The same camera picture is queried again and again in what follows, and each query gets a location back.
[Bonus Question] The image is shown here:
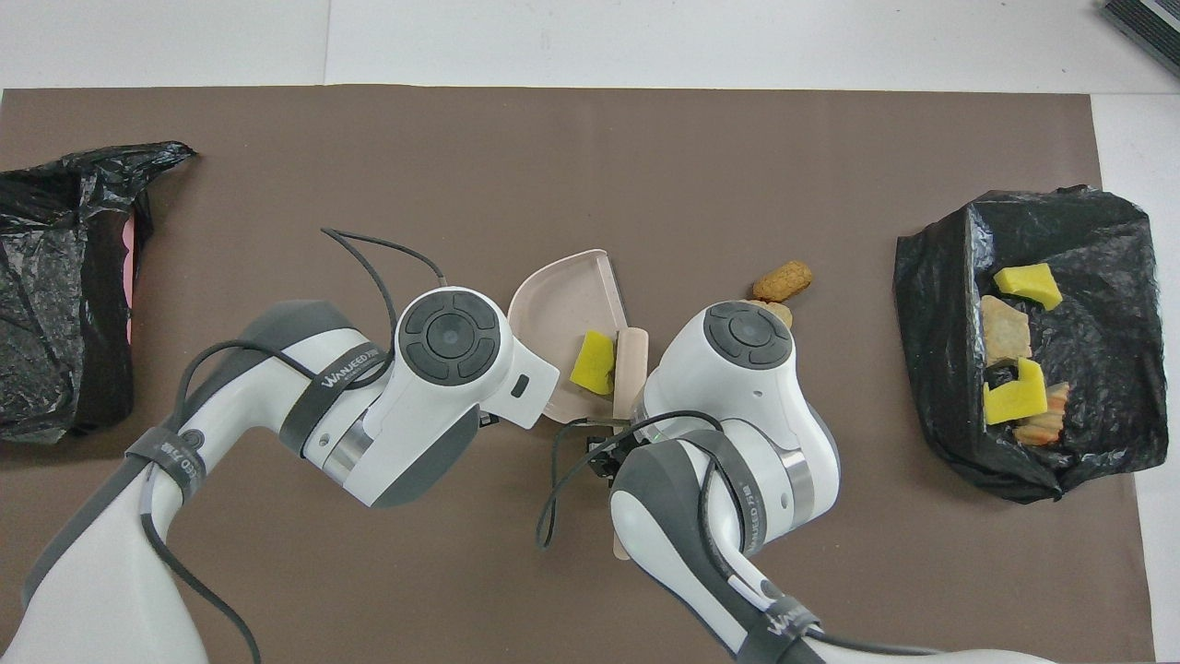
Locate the brown cork-like roll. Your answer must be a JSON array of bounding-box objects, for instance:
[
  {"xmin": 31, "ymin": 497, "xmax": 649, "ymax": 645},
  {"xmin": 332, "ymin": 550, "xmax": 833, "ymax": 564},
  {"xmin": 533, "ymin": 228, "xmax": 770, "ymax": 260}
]
[{"xmin": 752, "ymin": 260, "xmax": 814, "ymax": 303}]

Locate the notched green yellow sponge piece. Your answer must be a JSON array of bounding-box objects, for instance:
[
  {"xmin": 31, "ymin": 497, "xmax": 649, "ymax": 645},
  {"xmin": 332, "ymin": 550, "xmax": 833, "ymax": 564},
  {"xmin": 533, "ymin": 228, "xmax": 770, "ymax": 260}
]
[{"xmin": 982, "ymin": 357, "xmax": 1050, "ymax": 426}]

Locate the grey ribbed device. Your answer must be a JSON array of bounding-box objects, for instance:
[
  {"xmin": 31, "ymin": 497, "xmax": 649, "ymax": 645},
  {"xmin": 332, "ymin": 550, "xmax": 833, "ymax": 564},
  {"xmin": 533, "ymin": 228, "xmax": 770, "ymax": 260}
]
[{"xmin": 1101, "ymin": 0, "xmax": 1180, "ymax": 77}]

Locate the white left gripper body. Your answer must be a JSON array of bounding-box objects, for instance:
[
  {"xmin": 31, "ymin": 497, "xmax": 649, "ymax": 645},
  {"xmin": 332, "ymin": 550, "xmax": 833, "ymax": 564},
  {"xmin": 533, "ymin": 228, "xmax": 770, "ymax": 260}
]
[{"xmin": 496, "ymin": 334, "xmax": 561, "ymax": 430}]

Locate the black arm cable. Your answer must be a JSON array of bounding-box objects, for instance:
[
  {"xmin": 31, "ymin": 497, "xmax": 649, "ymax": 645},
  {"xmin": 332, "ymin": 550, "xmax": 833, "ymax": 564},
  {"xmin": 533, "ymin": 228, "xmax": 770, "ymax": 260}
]
[
  {"xmin": 138, "ymin": 228, "xmax": 448, "ymax": 664},
  {"xmin": 537, "ymin": 410, "xmax": 941, "ymax": 658}
]

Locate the orange striped sponge piece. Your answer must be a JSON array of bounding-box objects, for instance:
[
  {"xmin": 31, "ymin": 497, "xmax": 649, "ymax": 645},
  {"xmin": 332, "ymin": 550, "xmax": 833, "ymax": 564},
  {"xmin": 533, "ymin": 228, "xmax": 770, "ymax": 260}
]
[{"xmin": 1012, "ymin": 381, "xmax": 1072, "ymax": 447}]

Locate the beige plastic dustpan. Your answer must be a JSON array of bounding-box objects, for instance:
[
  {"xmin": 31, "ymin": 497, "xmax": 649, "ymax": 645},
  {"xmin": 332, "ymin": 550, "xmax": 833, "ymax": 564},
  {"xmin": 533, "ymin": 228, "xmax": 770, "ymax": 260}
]
[{"xmin": 507, "ymin": 249, "xmax": 637, "ymax": 425}]

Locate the beige hand brush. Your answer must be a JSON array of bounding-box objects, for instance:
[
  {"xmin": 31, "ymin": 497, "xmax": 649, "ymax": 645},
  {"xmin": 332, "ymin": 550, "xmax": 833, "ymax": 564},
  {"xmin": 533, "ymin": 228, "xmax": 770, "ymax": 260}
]
[{"xmin": 610, "ymin": 327, "xmax": 650, "ymax": 562}]

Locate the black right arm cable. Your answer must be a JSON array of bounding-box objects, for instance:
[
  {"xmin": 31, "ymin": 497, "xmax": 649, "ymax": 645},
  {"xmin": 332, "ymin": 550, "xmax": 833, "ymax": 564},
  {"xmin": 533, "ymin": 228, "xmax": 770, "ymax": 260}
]
[{"xmin": 537, "ymin": 410, "xmax": 941, "ymax": 658}]

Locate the pale orange sponge piece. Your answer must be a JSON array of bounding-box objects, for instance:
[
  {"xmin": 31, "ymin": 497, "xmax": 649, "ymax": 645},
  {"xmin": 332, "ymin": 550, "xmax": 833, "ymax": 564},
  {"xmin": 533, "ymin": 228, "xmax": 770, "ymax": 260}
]
[{"xmin": 979, "ymin": 294, "xmax": 1033, "ymax": 365}]

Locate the black bag lined pink bin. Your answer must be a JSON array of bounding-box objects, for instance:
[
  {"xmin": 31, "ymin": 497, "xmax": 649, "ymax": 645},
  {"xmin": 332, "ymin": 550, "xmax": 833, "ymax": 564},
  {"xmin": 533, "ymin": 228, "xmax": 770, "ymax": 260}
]
[{"xmin": 0, "ymin": 141, "xmax": 198, "ymax": 445}]

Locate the small yellow green sponge block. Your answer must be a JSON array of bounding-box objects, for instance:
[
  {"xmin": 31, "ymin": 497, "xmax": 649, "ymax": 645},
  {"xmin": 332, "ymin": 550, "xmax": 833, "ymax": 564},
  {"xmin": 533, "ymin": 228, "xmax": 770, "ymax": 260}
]
[{"xmin": 569, "ymin": 330, "xmax": 617, "ymax": 396}]

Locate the brown table mat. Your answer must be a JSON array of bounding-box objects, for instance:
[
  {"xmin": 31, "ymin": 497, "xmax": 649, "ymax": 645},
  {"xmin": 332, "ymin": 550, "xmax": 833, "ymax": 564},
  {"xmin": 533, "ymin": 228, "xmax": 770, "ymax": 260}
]
[{"xmin": 0, "ymin": 85, "xmax": 1156, "ymax": 664}]

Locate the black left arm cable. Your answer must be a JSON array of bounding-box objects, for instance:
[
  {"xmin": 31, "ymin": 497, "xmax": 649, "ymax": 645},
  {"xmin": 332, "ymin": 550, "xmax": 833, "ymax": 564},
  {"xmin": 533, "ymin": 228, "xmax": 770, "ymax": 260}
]
[{"xmin": 138, "ymin": 228, "xmax": 448, "ymax": 664}]

